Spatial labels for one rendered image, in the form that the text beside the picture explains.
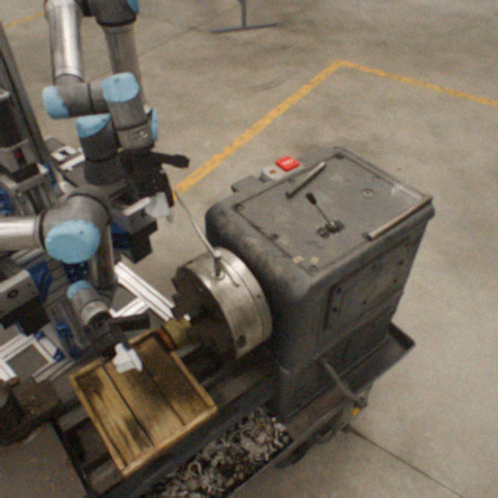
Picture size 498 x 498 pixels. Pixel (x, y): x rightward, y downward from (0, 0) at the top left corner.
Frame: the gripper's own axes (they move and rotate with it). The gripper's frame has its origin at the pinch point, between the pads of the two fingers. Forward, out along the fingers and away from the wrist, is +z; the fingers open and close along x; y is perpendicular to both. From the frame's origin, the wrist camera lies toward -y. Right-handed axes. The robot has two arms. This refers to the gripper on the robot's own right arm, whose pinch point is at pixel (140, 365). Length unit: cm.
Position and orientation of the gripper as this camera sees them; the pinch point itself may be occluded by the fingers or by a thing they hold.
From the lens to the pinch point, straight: 131.7
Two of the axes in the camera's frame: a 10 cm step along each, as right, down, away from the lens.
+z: 6.1, 5.5, -5.7
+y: -7.9, 4.5, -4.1
